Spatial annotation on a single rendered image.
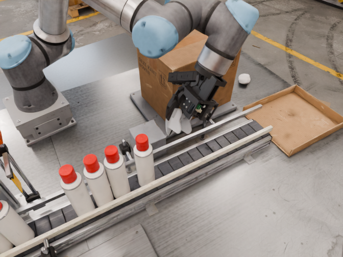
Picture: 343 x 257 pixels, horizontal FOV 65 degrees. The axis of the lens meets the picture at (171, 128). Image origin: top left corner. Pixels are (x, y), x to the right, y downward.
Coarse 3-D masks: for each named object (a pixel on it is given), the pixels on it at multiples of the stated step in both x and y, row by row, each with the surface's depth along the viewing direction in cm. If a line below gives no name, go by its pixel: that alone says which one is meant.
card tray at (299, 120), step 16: (272, 96) 114; (288, 96) 118; (304, 96) 116; (256, 112) 111; (272, 112) 111; (288, 112) 111; (304, 112) 111; (320, 112) 111; (336, 112) 106; (288, 128) 105; (304, 128) 105; (320, 128) 105; (336, 128) 103; (288, 144) 99; (304, 144) 95
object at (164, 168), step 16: (240, 128) 99; (256, 128) 98; (208, 144) 93; (224, 144) 93; (176, 160) 89; (192, 160) 89; (160, 176) 84; (112, 192) 80; (64, 208) 77; (32, 224) 73; (48, 224) 73; (80, 224) 73; (48, 240) 71; (16, 256) 68
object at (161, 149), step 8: (240, 112) 93; (248, 112) 93; (224, 120) 90; (232, 120) 91; (208, 128) 87; (192, 136) 85; (168, 144) 83; (176, 144) 83; (160, 152) 82; (56, 192) 71; (40, 200) 69; (48, 200) 70; (24, 208) 68; (32, 208) 69
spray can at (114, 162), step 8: (104, 152) 65; (112, 152) 65; (104, 160) 68; (112, 160) 66; (120, 160) 68; (112, 168) 67; (120, 168) 68; (112, 176) 69; (120, 176) 70; (112, 184) 73; (120, 184) 72; (128, 184) 76; (120, 192) 75; (128, 192) 78
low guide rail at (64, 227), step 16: (272, 128) 95; (240, 144) 90; (208, 160) 86; (176, 176) 82; (144, 192) 78; (96, 208) 73; (112, 208) 75; (64, 224) 70; (32, 240) 67; (0, 256) 64
